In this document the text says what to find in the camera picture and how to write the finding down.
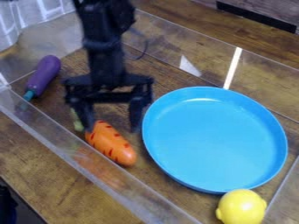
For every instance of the orange toy carrot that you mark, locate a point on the orange toy carrot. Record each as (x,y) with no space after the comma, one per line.
(106,141)

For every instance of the clear acrylic enclosure wall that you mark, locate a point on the clear acrylic enclosure wall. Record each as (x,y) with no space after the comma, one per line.
(71,184)

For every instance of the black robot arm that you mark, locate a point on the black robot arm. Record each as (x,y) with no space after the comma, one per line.
(106,19)

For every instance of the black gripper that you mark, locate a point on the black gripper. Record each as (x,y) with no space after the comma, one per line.
(108,84)

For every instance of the purple toy eggplant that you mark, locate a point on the purple toy eggplant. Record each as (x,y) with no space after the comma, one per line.
(46,72)

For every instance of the yellow toy lemon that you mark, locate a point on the yellow toy lemon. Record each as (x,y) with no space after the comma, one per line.
(241,207)

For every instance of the white curtain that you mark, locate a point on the white curtain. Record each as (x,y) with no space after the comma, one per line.
(22,13)

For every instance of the blue round tray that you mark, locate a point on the blue round tray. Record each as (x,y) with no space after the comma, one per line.
(214,139)

